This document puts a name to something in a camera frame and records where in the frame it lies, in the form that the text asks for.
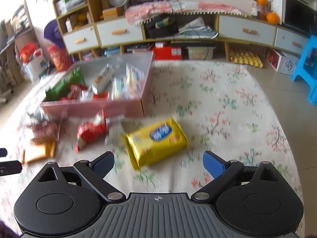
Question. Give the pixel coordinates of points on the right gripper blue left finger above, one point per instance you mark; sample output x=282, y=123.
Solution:
x=93, y=174

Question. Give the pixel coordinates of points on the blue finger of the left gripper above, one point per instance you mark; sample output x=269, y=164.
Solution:
x=3, y=152

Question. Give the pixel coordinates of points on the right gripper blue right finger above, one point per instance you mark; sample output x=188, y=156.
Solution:
x=224, y=173

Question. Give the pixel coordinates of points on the red candy packet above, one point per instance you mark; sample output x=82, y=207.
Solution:
x=91, y=130

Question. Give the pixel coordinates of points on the silver foil packet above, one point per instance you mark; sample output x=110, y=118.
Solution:
x=36, y=117

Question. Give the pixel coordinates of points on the pink wafer packet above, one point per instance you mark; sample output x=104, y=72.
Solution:
x=45, y=130

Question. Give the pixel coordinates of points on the yellow chip packet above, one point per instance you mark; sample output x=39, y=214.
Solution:
x=153, y=143

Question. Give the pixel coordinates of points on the green snack packet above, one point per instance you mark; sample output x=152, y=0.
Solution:
x=65, y=86

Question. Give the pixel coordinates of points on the brown cookie tube packet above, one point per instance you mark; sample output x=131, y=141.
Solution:
x=101, y=82

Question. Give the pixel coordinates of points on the white blue bread packet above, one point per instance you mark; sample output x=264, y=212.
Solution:
x=135, y=81
x=119, y=88

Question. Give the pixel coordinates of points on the pink cardboard box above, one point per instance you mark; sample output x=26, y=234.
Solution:
x=131, y=108

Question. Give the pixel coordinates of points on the red gift bag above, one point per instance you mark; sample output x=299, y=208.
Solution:
x=60, y=58

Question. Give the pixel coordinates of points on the yellow egg tray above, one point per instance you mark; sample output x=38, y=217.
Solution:
x=243, y=56

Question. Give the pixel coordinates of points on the purple hat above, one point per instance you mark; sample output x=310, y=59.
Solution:
x=52, y=33

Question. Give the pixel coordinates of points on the red shoe box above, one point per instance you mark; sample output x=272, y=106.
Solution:
x=168, y=53

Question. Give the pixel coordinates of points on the wooden white TV cabinet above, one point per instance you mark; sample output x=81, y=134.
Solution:
x=82, y=29

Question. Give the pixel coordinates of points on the blue plastic stool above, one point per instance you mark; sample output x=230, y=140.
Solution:
x=306, y=72

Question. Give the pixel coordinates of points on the orange fruit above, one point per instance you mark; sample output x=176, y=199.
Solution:
x=272, y=18

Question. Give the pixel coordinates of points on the pink cloth cover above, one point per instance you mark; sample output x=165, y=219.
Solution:
x=144, y=13

